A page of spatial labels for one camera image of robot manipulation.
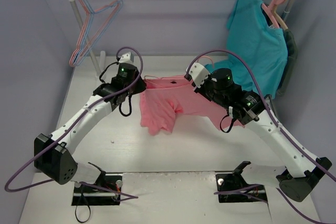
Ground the pink t shirt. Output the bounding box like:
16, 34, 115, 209
140, 81, 231, 135

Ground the pink wire hanger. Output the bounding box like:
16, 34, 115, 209
69, 0, 121, 67
143, 56, 215, 88

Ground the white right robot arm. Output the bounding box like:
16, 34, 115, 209
188, 63, 332, 202

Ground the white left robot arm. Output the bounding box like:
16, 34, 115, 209
34, 63, 146, 193

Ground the teal t shirt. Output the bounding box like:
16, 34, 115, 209
205, 0, 288, 98

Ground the thick beige hanger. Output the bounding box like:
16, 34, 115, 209
271, 0, 288, 30

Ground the thick pink hanger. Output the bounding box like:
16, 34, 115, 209
261, 0, 288, 30

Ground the dark green garment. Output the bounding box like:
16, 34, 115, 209
269, 29, 298, 99

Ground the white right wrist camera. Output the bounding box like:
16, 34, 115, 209
184, 62, 210, 88

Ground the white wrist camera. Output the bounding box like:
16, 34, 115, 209
184, 62, 210, 88
118, 51, 134, 64

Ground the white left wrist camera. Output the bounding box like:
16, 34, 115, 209
118, 51, 134, 64

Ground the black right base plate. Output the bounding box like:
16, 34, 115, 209
215, 173, 268, 204

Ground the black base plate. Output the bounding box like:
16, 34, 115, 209
71, 174, 122, 206
215, 173, 268, 204

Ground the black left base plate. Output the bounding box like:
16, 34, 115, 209
71, 174, 122, 206

